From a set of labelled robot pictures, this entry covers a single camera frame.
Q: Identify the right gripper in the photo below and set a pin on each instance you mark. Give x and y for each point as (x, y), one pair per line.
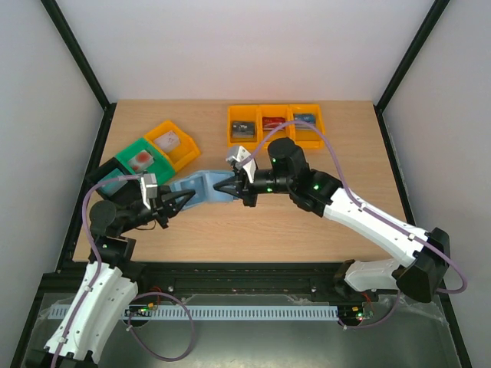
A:
(246, 188)

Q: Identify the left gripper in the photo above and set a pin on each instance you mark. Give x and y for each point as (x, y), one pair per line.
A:
(179, 198)

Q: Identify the blue leather card holder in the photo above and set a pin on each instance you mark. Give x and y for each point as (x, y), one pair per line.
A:
(202, 183)

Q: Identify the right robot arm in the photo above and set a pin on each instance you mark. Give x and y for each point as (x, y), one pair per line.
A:
(418, 259)

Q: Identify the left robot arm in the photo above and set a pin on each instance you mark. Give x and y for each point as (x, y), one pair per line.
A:
(111, 279)

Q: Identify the red dotted card stack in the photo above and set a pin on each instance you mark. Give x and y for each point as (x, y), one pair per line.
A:
(141, 161)

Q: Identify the black card stack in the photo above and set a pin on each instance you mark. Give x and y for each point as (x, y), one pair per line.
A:
(242, 129)

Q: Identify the white card stack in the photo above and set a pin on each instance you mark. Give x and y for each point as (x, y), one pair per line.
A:
(168, 141)

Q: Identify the teal card stack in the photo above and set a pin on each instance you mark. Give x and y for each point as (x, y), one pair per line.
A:
(113, 186)

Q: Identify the yellow bin with red cards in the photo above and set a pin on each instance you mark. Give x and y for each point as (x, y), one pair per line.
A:
(273, 115)

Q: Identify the yellow bin with black cards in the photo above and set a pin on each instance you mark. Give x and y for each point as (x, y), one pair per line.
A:
(245, 112)

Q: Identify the yellow bin with blue cards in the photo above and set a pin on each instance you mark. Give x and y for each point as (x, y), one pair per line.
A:
(309, 139)

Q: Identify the blue card stack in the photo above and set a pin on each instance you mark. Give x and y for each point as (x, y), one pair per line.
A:
(302, 120)

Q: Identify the green storage bin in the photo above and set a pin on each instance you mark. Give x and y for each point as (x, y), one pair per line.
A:
(161, 167)

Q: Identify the yellow bin left group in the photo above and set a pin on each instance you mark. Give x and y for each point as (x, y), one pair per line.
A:
(178, 147)

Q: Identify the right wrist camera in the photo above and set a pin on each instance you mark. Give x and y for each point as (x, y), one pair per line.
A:
(238, 157)

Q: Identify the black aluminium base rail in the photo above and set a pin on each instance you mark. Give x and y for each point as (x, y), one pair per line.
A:
(317, 281)

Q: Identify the grey slotted cable duct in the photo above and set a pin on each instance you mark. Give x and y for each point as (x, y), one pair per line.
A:
(256, 313)

